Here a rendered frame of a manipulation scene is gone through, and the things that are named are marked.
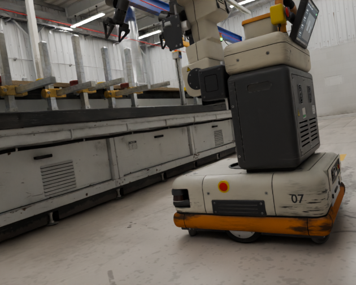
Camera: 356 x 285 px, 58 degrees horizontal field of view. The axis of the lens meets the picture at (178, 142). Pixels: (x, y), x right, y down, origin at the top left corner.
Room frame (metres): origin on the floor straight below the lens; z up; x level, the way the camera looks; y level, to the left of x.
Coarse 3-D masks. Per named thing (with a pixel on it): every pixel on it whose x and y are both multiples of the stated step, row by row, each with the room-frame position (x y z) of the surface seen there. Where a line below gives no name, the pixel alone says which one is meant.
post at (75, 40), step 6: (72, 36) 2.08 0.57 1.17; (78, 36) 2.09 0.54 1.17; (72, 42) 2.08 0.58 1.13; (78, 42) 2.09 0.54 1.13; (78, 48) 2.08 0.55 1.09; (78, 54) 2.07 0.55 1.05; (78, 60) 2.07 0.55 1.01; (78, 66) 2.07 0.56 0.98; (78, 72) 2.08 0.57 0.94; (78, 78) 2.08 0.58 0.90; (84, 78) 2.09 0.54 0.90; (84, 96) 2.07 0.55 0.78; (84, 102) 2.07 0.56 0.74
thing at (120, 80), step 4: (112, 80) 1.99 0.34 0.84; (116, 80) 1.97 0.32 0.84; (120, 80) 1.95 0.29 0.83; (124, 80) 1.97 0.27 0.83; (96, 84) 2.06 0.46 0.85; (100, 84) 2.04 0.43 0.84; (104, 84) 2.03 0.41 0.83; (108, 84) 2.00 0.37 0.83; (112, 84) 1.99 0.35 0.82; (116, 84) 2.00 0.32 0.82; (92, 88) 2.08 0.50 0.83; (96, 88) 2.06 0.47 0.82; (100, 88) 2.07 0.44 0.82
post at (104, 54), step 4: (104, 48) 2.28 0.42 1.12; (104, 52) 2.28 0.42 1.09; (104, 56) 2.29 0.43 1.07; (104, 60) 2.29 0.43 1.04; (108, 60) 2.30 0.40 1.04; (104, 64) 2.29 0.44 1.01; (108, 64) 2.30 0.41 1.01; (104, 68) 2.29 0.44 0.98; (108, 68) 2.29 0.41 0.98; (104, 72) 2.30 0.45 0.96; (108, 72) 2.29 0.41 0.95; (108, 76) 2.28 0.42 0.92; (108, 80) 2.28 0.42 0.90; (108, 88) 2.29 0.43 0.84; (112, 88) 2.30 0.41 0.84; (108, 100) 2.30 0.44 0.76; (112, 100) 2.29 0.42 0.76; (112, 104) 2.28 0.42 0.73
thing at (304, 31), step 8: (304, 0) 1.27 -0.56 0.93; (288, 8) 1.27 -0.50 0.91; (304, 8) 1.27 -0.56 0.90; (312, 8) 1.37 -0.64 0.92; (296, 16) 1.29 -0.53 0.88; (304, 16) 1.30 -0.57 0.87; (312, 16) 1.41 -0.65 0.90; (296, 24) 1.29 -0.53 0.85; (304, 24) 1.34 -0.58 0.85; (312, 24) 1.46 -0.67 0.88; (296, 32) 1.29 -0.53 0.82; (304, 32) 1.38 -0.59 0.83; (296, 40) 1.31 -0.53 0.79; (304, 40) 1.42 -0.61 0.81; (304, 48) 1.49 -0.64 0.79
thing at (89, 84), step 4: (80, 84) 1.78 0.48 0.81; (84, 84) 1.76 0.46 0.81; (88, 84) 1.75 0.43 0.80; (92, 84) 1.74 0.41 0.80; (64, 88) 1.85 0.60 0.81; (68, 88) 1.83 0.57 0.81; (72, 88) 1.82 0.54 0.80; (76, 88) 1.80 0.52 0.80; (80, 88) 1.78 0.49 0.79; (84, 88) 1.78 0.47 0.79; (60, 92) 1.87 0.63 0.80; (64, 92) 1.85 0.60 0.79; (68, 92) 1.84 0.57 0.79
